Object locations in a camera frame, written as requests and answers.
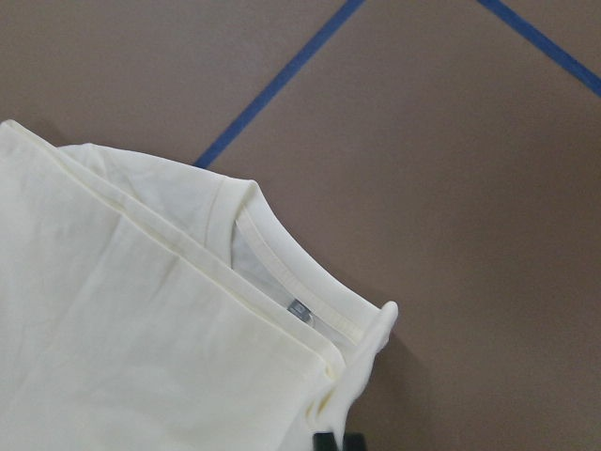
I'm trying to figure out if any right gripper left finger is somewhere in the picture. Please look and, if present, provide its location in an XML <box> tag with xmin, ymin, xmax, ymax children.
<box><xmin>313</xmin><ymin>432</ymin><xmax>337</xmax><ymax>451</ymax></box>

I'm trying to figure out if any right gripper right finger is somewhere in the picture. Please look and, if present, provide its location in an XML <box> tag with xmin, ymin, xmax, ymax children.
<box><xmin>343</xmin><ymin>432</ymin><xmax>365</xmax><ymax>451</ymax></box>

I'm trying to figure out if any cream long-sleeve cat shirt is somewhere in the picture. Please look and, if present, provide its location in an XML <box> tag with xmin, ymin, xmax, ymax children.
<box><xmin>1</xmin><ymin>120</ymin><xmax>398</xmax><ymax>450</ymax></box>

